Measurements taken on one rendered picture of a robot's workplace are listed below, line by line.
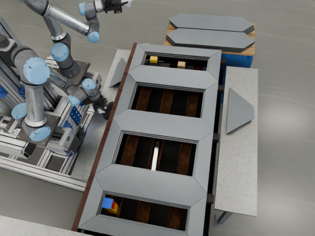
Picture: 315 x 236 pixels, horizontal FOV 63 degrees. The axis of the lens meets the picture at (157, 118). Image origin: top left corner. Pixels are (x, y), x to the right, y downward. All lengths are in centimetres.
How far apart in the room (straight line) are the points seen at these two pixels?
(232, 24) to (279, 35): 139
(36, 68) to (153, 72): 107
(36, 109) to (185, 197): 100
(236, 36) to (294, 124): 118
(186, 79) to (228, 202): 96
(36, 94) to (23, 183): 170
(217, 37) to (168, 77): 61
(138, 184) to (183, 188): 29
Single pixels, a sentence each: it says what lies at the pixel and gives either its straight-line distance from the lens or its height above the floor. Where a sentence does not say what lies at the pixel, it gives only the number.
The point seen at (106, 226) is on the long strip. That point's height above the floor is 85.
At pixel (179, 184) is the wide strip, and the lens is 170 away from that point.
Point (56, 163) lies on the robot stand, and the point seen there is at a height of 21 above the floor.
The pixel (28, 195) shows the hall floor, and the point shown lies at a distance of 296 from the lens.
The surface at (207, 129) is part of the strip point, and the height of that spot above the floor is 85.
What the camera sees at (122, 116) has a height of 85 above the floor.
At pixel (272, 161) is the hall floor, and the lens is 280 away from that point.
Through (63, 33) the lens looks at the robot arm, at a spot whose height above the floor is 129.
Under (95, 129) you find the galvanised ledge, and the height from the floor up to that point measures 68.
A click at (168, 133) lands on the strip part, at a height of 85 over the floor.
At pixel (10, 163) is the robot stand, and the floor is 23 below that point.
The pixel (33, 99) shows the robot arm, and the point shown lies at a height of 144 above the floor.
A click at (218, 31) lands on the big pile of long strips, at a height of 85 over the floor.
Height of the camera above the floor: 248
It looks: 59 degrees down
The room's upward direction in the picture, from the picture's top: 9 degrees counter-clockwise
